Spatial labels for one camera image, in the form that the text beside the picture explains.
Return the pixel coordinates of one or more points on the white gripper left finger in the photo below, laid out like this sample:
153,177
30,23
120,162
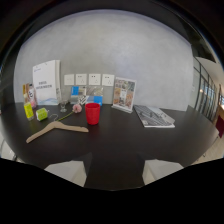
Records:
71,170

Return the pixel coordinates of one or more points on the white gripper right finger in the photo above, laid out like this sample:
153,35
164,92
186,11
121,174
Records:
156,169

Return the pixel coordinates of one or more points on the wooden clothes hanger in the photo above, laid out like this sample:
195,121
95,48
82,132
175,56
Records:
55,128

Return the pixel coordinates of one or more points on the grey keyboard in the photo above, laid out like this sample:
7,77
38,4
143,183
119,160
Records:
152,116

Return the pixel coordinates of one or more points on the red plastic cup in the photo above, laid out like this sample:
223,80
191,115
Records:
92,113

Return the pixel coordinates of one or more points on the pink artificial flower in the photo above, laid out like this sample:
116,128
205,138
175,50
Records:
76,109

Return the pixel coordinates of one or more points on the small green cube box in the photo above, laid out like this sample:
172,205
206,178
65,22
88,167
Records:
42,114

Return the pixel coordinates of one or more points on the small clear glass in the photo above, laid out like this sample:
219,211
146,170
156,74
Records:
63,106

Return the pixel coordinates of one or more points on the yellow-green rectangular box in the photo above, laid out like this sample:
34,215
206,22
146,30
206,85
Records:
28,110

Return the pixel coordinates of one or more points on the blue and white card box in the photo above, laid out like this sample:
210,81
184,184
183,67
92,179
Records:
87,96

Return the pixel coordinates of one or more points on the acrylic sign stand with poster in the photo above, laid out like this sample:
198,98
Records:
124,94

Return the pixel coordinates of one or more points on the pink printed bottle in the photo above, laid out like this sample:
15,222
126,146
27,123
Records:
32,96

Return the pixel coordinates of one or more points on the orange packet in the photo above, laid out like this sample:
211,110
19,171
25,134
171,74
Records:
24,93

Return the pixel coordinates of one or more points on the white paper shopping bag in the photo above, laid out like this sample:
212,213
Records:
46,82

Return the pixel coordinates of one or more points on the white wall socket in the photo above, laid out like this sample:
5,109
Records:
81,79
108,80
94,79
69,79

